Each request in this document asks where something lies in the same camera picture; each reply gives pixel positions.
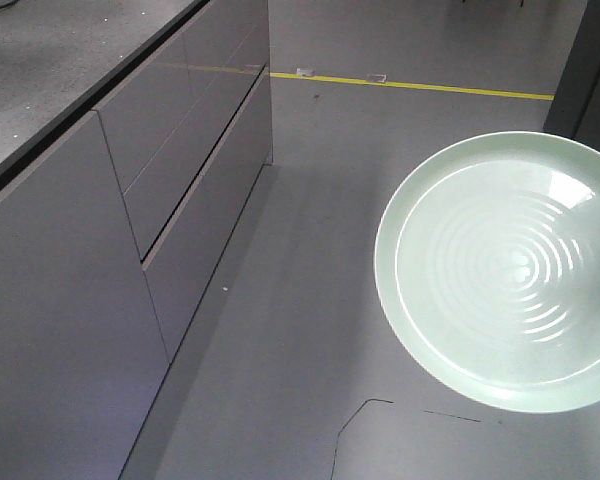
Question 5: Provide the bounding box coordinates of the light green round plate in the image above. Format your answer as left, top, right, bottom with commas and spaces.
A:
374, 131, 600, 413

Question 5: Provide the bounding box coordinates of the grey kitchen island cabinet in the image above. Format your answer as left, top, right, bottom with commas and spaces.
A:
0, 0, 272, 479

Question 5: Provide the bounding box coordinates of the tall dark cabinet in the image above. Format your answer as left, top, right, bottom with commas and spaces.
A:
543, 1, 600, 152

